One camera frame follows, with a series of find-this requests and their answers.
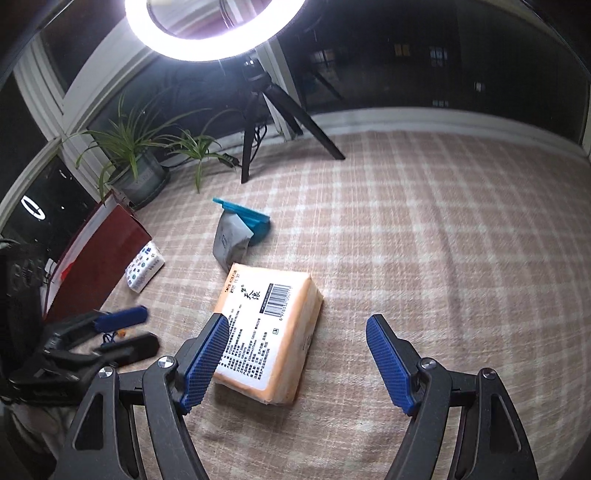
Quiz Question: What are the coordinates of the black tripod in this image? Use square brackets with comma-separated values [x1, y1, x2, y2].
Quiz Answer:
[238, 53, 346, 184]

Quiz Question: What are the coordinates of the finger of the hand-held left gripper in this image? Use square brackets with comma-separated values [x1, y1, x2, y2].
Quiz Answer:
[48, 332, 160, 370]
[60, 305, 149, 344]

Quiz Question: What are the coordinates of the patterned white tissue pack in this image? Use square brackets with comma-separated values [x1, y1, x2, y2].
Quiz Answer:
[126, 240, 165, 294]

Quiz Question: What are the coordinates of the beige checked cloth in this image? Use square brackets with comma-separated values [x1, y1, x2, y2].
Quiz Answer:
[44, 129, 591, 480]

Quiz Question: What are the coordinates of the blue silicone funnel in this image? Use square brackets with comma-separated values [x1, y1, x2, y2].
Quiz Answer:
[212, 198, 272, 244]

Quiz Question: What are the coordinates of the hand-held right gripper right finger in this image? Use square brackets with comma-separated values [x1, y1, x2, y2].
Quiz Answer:
[366, 315, 539, 480]

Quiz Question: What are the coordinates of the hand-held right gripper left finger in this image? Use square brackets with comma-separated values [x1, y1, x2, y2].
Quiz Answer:
[58, 313, 232, 480]

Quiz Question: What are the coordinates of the potted spider plant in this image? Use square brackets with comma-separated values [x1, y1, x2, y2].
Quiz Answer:
[60, 90, 241, 206]

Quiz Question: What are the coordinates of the grey foil sachet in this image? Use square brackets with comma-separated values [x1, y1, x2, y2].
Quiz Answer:
[212, 215, 254, 273]

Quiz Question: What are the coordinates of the black cable with switch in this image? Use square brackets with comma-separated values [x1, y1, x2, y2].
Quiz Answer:
[157, 150, 241, 169]

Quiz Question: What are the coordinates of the red cardboard box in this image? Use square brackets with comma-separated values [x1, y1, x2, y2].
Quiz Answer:
[44, 191, 153, 321]

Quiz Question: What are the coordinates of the orange tissue pack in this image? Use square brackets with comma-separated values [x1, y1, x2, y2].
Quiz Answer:
[213, 263, 324, 407]

